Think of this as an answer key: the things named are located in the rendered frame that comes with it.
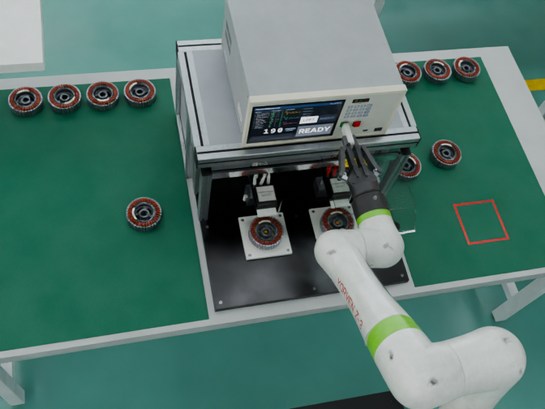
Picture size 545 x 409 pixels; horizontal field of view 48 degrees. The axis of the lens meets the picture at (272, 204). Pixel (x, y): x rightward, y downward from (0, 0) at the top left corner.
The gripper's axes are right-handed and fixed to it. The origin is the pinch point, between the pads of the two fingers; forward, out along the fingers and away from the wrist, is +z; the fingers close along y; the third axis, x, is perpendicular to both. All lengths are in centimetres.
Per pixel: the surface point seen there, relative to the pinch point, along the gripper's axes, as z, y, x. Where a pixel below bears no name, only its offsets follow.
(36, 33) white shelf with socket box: 42, -82, 3
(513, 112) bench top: 32, 90, -43
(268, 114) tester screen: 4.0, -23.2, 8.1
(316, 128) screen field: 4.0, -8.1, -0.7
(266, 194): -1.5, -20.5, -26.0
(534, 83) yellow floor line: 101, 173, -118
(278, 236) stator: -11.7, -17.2, -36.2
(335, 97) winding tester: 4.1, -5.7, 12.7
